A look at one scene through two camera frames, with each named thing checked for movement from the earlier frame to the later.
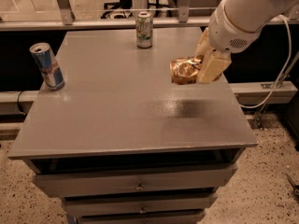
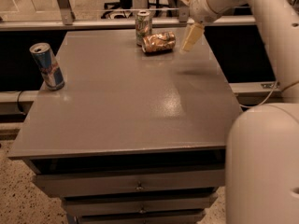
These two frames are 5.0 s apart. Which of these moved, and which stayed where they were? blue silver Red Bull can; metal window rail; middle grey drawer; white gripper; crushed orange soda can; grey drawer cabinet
Moved: white gripper; crushed orange soda can
Stayed: blue silver Red Bull can; middle grey drawer; metal window rail; grey drawer cabinet
